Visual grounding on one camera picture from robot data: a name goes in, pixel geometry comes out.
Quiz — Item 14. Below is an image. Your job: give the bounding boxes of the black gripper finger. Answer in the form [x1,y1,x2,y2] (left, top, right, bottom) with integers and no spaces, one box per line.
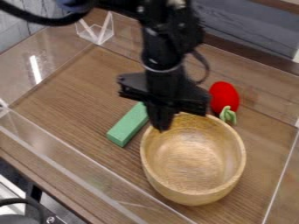
[146,102,163,130]
[160,107,179,131]

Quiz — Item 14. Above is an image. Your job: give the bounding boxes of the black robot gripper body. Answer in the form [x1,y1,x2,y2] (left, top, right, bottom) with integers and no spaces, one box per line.
[116,55,211,116]

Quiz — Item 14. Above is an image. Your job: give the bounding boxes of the green rectangular block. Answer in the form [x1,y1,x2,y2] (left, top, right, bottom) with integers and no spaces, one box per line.
[107,102,148,147]

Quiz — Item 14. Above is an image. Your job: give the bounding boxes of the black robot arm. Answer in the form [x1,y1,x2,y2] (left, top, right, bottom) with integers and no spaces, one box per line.
[55,0,211,131]

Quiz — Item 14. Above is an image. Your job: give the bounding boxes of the brown wooden bowl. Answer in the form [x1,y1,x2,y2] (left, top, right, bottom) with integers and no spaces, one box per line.
[140,113,247,206]

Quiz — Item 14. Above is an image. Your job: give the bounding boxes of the red plush strawberry toy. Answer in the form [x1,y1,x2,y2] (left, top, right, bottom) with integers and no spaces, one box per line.
[210,81,240,124]

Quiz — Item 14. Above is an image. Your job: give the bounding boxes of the clear acrylic tray wall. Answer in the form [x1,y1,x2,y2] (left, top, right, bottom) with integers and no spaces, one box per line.
[0,100,196,224]

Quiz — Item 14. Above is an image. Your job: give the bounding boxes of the black table leg bracket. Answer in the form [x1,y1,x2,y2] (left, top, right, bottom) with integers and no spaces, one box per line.
[24,183,67,224]

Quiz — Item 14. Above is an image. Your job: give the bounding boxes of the black cable under table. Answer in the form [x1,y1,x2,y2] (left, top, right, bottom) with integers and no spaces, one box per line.
[0,197,45,224]

